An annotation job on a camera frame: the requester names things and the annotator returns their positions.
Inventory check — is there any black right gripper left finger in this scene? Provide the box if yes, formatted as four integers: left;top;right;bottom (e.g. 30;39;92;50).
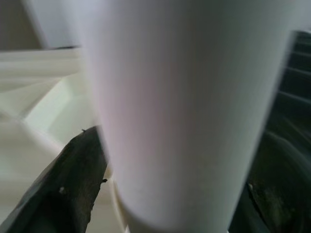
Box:
0;126;109;233

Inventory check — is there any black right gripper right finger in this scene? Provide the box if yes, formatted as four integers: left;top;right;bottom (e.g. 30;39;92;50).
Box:
229;182;287;233

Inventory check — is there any white plastic table top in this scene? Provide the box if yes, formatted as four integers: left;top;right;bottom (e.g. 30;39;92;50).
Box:
0;46;131;233

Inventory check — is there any white plastic table leg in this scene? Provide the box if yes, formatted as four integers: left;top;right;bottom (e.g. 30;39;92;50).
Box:
81;0;309;233

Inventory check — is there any black table cloth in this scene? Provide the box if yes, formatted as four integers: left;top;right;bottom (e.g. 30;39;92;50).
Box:
47;30;311;233

